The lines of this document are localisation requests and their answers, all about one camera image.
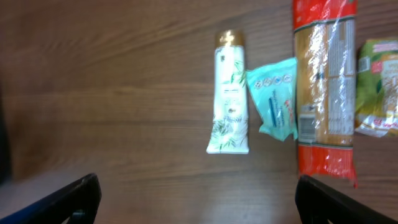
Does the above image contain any green snack pouch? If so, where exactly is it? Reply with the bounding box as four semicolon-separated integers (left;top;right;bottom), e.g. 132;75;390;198
355;38;397;138

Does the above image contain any orange spaghetti packet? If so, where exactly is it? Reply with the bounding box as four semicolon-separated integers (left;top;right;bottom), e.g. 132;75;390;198
293;0;358;185

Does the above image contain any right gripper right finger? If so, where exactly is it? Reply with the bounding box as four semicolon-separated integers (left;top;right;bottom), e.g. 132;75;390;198
295;175;397;224

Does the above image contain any teal snack packet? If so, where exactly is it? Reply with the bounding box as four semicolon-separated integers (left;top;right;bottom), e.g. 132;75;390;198
246;57;298;141

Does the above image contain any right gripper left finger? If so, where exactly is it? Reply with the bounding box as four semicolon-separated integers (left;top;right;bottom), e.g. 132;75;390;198
1;173;101;224

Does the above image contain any white tube gold cap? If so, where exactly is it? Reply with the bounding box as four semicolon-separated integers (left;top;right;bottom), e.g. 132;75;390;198
206;30;249;154

